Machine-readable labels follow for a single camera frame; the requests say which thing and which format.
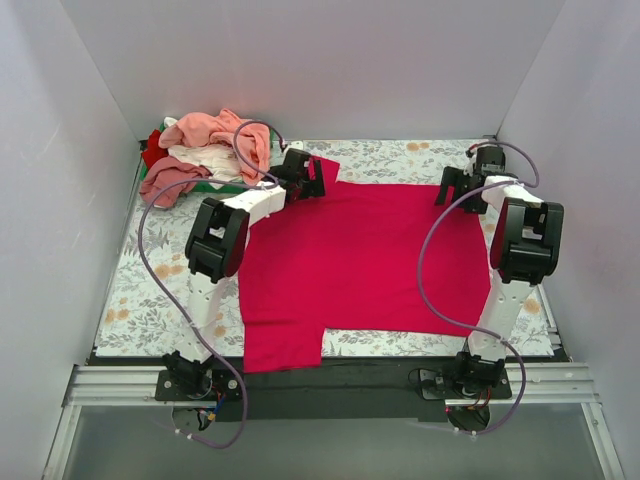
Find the magenta t shirt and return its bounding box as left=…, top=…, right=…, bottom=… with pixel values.
left=238, top=160, right=490, bottom=373

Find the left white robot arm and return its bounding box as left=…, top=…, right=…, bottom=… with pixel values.
left=163, top=148, right=325, bottom=400

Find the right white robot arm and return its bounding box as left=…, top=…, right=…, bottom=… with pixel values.
left=431, top=140, right=565, bottom=398

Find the salmon pink t shirt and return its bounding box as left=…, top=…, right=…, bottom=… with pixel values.
left=159, top=108, right=271, bottom=185

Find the white t shirt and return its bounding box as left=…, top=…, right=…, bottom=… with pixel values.
left=168, top=144, right=242, bottom=182

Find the green plastic basket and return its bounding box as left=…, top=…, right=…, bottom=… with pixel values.
left=138, top=124, right=280, bottom=194

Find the red t shirt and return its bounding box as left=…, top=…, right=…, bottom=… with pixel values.
left=141, top=129, right=168, bottom=170

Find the floral patterned table mat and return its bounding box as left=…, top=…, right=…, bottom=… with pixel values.
left=92, top=138, right=557, bottom=358

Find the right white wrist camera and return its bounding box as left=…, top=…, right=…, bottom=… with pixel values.
left=464, top=145, right=477, bottom=176

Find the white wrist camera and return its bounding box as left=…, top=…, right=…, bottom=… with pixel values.
left=464, top=145, right=477, bottom=176
left=284, top=140, right=304, bottom=150

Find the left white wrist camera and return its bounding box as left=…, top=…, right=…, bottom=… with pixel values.
left=284, top=140, right=304, bottom=150

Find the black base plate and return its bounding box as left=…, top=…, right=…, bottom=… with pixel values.
left=154, top=355, right=513, bottom=422

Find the aluminium frame rail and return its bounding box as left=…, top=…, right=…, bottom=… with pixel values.
left=43, top=360, right=624, bottom=479

